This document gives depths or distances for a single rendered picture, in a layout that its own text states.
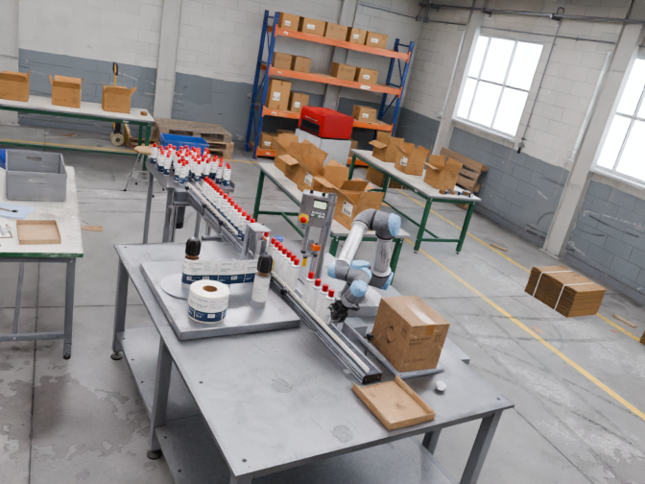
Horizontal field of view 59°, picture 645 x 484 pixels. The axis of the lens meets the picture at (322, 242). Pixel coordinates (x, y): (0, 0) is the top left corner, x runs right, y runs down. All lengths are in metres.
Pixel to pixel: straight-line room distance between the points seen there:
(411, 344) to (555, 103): 6.80
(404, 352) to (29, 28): 8.65
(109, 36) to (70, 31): 0.59
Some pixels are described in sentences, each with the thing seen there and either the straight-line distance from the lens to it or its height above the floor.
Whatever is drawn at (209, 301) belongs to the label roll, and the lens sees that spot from 2.89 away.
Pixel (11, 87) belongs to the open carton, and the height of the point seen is 0.94.
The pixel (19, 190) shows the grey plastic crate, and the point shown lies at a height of 0.88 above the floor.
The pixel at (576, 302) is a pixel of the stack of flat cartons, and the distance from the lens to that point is 6.76.
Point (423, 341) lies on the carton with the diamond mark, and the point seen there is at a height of 1.03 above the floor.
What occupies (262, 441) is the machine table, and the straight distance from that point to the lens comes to 2.36.
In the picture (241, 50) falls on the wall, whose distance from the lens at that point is 10.84.
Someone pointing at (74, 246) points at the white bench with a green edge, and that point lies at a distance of 3.90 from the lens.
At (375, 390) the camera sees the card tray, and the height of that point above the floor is 0.83.
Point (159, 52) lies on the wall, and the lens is 10.44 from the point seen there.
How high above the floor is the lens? 2.35
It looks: 20 degrees down
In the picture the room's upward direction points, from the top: 12 degrees clockwise
